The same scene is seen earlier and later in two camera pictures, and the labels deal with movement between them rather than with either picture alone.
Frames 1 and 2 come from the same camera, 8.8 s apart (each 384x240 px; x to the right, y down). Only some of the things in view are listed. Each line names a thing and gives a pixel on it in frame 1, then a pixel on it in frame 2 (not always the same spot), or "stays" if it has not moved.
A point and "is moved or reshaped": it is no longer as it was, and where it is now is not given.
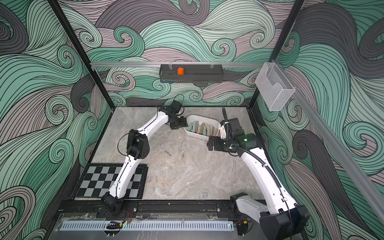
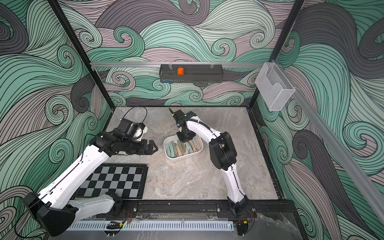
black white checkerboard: x=94 y=180 stays
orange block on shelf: x=180 y=71 stays
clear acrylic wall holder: x=273 y=86 stays
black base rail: x=149 y=209 stays
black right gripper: x=219 y=146 -> x=184 y=138
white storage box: x=202 y=126 is moved or reshaped
